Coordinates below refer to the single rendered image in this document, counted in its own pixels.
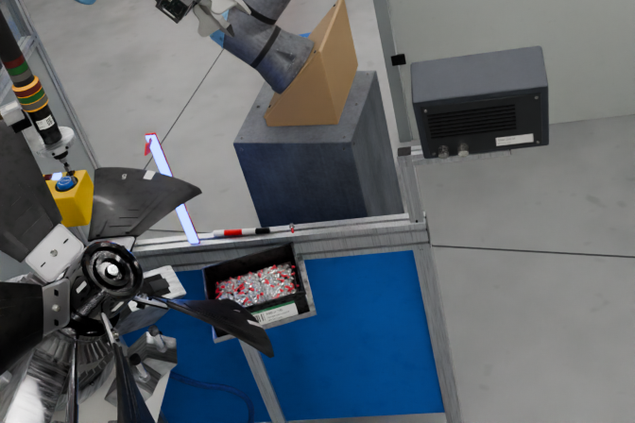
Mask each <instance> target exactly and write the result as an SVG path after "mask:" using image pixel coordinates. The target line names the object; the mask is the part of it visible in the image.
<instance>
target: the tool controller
mask: <svg viewBox="0 0 635 423"><path fill-rule="evenodd" d="M410 74H411V94H412V106H413V110H414V114H415V119H416V124H417V128H418V133H419V137H420V145H421V150H422V154H423V156H424V158H425V159H432V158H440V159H443V160H445V159H448V158H449V157H450V156H459V157H467V156H468V155H469V154H475V153H484V152H492V151H501V150H509V149H518V148H527V147H535V146H544V145H548V144H549V143H550V141H549V87H548V80H547V74H546V69H545V63H544V57H543V52H542V47H541V46H540V45H537V46H529V47H523V48H515V49H508V50H501V51H494V52H487V53H480V54H472V55H466V56H458V57H451V58H444V59H430V60H424V61H417V62H412V63H411V64H410Z"/></svg>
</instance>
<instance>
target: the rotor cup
mask: <svg viewBox="0 0 635 423"><path fill-rule="evenodd" d="M111 264H112V265H114V266H116V267H117V269H118V274H117V275H116V276H113V275H111V274H110V273H109V272H108V266H109V265H111ZM64 277H68V279H69V281H70V320H69V323H68V324H67V325H66V326H65V327H63V328H61V329H60V331H61V332H63V333H64V334H66V335H68V336H70V337H72V338H75V339H78V340H82V341H93V340H97V339H100V338H101V335H103V334H106V333H105V331H104V327H103V324H102V321H101V318H100V315H99V312H101V313H104V314H105V315H106V316H107V317H108V319H109V321H110V323H111V324H112V327H113V328H114V327H115V325H116V324H117V322H118V320H119V316H120V312H121V311H122V310H123V309H124V308H125V307H126V306H127V305H128V304H129V303H130V302H131V301H132V300H133V299H134V298H135V297H136V296H137V295H138V294H139V292H140V290H141V288H142V286H143V282H144V274H143V270H142V267H141V265H140V264H139V262H138V260H137V259H136V258H135V256H134V255H133V254H132V253H131V252H130V251H129V250H127V249H126V248H125V247H123V246H122V245H119V244H117V243H114V242H110V241H99V242H95V243H93V244H91V245H88V246H87V247H86V248H85V249H84V250H83V251H82V253H81V254H80V255H79V256H78V257H77V258H76V259H75V261H74V262H73V263H72V264H71V265H70V266H68V267H67V268H66V269H65V270H64V271H63V272H62V273H61V274H60V275H59V276H58V277H57V278H56V279H55V280H58V279H62V278H64ZM55 280H54V281H55ZM83 281H85V282H86V286H85V287H84V288H83V289H82V290H81V291H80V292H79V293H78V292H77V288H78V287H79V286H80V285H81V283H82V282H83ZM120 302H124V303H123V304H122V305H121V306H120V307H119V308H118V309H117V310H116V311H112V310H113V309H114V308H115V307H116V306H117V305H118V304H119V303H120Z"/></svg>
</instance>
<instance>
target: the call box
mask: <svg viewBox="0 0 635 423"><path fill-rule="evenodd" d="M53 176H54V174H52V177H53ZM74 177H75V179H76V181H77V183H76V184H74V185H73V186H71V187H70V188H68V189H65V190H60V189H59V187H58V186H57V182H58V181H59V180H58V179H54V180H53V179H52V178H51V179H50V180H46V183H47V185H48V187H49V189H50V192H51V194H52V195H53V197H54V199H55V201H56V204H57V206H58V208H59V210H60V214H61V216H62V219H63V220H62V221H61V223H62V224H64V225H65V226H66V227H67V228H69V227H77V226H87V225H89V223H90V220H91V216H92V206H93V195H94V185H93V183H92V181H91V179H90V176H89V174H88V172H87V171H86V170H80V171H75V174H74Z"/></svg>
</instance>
